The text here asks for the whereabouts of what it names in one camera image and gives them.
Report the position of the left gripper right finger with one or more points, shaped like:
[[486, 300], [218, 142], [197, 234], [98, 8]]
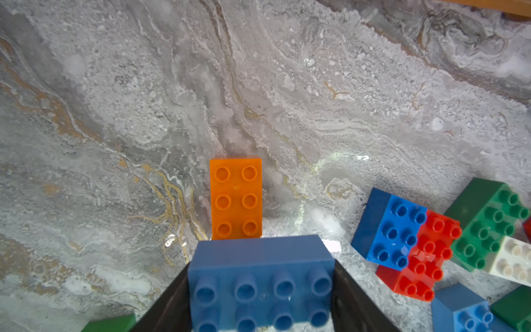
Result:
[[351, 309]]

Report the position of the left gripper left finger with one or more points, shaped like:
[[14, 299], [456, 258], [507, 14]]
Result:
[[171, 312]]

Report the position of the light blue brick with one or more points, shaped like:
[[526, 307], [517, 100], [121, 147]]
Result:
[[457, 308], [244, 284]]

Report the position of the orange brick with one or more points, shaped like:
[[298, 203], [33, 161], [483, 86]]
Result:
[[236, 198]]

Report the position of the small green brick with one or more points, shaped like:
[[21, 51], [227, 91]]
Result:
[[120, 324]]

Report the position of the dark blue brick upper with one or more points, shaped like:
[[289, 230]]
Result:
[[388, 229]]

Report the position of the red brick centre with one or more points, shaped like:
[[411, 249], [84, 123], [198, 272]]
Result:
[[426, 258]]

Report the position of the red brick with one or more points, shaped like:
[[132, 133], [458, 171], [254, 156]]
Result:
[[426, 258], [527, 229]]

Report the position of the green brick lower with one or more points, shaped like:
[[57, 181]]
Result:
[[514, 309]]

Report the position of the white brick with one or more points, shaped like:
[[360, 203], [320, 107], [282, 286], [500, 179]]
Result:
[[511, 261]]

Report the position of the green brick upper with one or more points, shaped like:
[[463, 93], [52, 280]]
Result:
[[487, 210]]

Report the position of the red brick upper right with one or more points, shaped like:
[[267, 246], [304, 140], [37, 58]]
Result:
[[527, 229]]

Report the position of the wooden three-tier shelf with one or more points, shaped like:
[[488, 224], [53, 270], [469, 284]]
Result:
[[515, 7]]

